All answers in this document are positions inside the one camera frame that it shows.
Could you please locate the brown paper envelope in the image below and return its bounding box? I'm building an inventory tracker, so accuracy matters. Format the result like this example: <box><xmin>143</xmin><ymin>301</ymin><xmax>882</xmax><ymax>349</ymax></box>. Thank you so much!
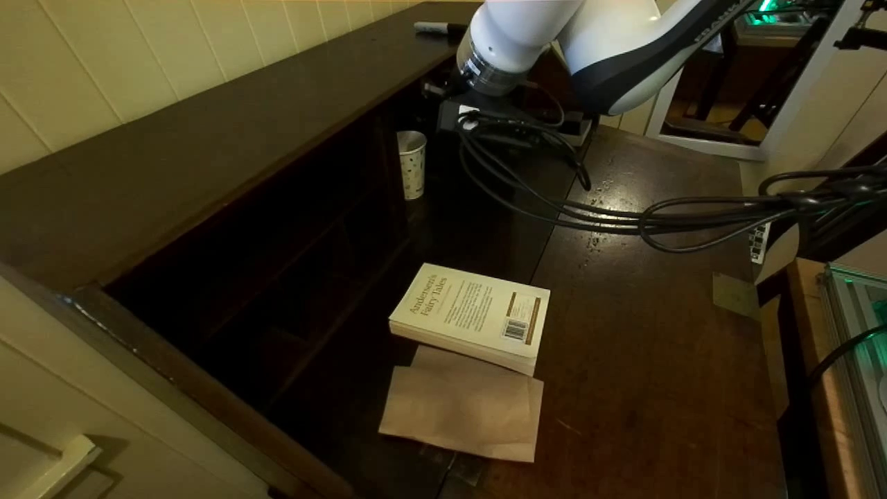
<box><xmin>375</xmin><ymin>345</ymin><xmax>545</xmax><ymax>466</ymax></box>

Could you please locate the dark wooden secretary desk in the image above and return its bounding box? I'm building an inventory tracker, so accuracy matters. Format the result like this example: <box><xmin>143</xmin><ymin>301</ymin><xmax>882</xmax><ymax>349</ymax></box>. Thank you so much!
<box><xmin>0</xmin><ymin>0</ymin><xmax>792</xmax><ymax>499</ymax></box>

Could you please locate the aluminium mounting frame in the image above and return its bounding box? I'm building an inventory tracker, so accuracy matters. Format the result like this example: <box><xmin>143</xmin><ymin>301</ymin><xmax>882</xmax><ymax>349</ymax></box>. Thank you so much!
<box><xmin>824</xmin><ymin>260</ymin><xmax>887</xmax><ymax>499</ymax></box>

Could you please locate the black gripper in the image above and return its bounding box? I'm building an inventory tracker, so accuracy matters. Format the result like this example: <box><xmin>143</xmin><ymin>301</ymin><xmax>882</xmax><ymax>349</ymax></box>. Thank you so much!
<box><xmin>420</xmin><ymin>79</ymin><xmax>566</xmax><ymax>141</ymax></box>

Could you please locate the white perforated basket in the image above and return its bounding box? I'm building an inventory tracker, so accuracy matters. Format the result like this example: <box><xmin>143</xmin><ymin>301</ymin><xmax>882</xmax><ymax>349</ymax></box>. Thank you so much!
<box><xmin>739</xmin><ymin>216</ymin><xmax>775</xmax><ymax>269</ymax></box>

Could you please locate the white dotted paper cup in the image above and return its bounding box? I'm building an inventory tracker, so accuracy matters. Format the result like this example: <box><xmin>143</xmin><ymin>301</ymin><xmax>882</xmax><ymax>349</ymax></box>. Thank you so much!
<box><xmin>393</xmin><ymin>129</ymin><xmax>429</xmax><ymax>205</ymax></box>

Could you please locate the black cable bundle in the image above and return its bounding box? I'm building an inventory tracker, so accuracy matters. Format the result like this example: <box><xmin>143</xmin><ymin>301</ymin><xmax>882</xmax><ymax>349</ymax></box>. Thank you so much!
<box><xmin>455</xmin><ymin>109</ymin><xmax>887</xmax><ymax>260</ymax></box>

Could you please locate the white door frame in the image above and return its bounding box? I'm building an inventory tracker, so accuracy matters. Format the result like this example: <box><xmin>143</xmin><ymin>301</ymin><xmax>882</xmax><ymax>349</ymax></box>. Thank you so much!
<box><xmin>642</xmin><ymin>0</ymin><xmax>825</xmax><ymax>165</ymax></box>

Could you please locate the single black cable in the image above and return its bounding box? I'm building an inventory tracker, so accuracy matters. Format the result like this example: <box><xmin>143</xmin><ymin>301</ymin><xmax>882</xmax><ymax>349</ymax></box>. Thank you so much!
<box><xmin>803</xmin><ymin>319</ymin><xmax>887</xmax><ymax>385</ymax></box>

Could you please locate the dark-covered thick book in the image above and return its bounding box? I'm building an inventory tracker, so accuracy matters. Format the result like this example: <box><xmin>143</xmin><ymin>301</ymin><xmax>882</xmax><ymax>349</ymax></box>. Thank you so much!
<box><xmin>549</xmin><ymin>109</ymin><xmax>596</xmax><ymax>150</ymax></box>

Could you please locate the white paperback book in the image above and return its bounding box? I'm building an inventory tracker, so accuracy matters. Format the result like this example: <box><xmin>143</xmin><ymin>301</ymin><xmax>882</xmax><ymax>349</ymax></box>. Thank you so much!
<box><xmin>384</xmin><ymin>260</ymin><xmax>555</xmax><ymax>380</ymax></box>

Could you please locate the black grey marker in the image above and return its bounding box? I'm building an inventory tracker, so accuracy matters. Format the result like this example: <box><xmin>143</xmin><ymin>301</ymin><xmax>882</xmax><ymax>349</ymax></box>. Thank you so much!
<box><xmin>411</xmin><ymin>19</ymin><xmax>468</xmax><ymax>46</ymax></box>

